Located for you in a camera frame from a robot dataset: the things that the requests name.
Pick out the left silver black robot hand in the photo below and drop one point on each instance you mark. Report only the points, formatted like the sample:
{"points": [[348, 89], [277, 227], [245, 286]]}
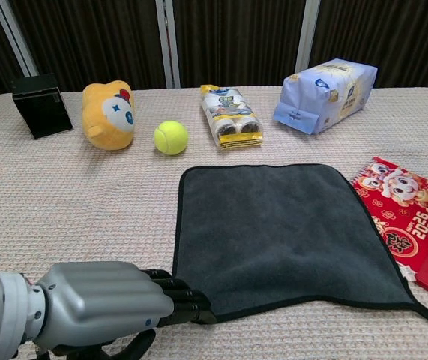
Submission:
{"points": [[101, 300]]}

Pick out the pink and grey towel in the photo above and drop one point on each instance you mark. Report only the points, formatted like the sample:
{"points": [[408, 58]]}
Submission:
{"points": [[273, 243]]}

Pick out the beige woven tablecloth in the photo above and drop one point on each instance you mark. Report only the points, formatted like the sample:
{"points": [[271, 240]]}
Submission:
{"points": [[86, 206]]}

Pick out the yellow plush toy with face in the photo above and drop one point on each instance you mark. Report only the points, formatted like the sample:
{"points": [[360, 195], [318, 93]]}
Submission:
{"points": [[101, 127]]}

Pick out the yellow-green tennis ball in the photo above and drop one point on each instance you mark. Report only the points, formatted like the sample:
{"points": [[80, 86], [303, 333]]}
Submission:
{"points": [[170, 137]]}

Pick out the black box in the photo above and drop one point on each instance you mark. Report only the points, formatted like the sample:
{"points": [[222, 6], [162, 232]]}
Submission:
{"points": [[43, 112]]}

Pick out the yellow white pack of rolls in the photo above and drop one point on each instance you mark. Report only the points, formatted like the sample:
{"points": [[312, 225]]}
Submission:
{"points": [[232, 116]]}

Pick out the light blue tissue pack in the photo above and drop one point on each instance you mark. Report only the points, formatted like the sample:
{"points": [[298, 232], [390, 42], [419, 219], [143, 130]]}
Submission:
{"points": [[322, 97]]}

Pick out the red spiral desk calendar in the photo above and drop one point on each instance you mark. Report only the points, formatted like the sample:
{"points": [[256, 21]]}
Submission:
{"points": [[397, 202]]}

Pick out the white metal frame post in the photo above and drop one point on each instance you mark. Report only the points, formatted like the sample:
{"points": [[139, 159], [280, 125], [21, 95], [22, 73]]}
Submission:
{"points": [[169, 45], [14, 37], [307, 37]]}

